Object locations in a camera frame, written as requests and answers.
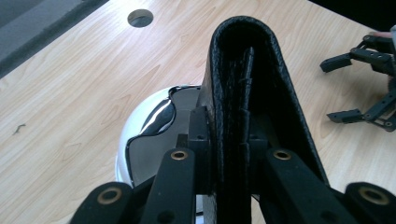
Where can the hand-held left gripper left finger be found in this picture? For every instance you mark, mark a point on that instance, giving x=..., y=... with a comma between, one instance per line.
x=186, y=174

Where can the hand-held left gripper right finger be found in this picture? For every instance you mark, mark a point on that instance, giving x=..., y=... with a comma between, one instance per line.
x=289, y=183

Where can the white bowl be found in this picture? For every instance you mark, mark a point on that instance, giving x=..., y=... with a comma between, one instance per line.
x=149, y=140

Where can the black leather wallet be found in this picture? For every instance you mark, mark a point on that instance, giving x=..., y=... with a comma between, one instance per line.
x=249, y=93

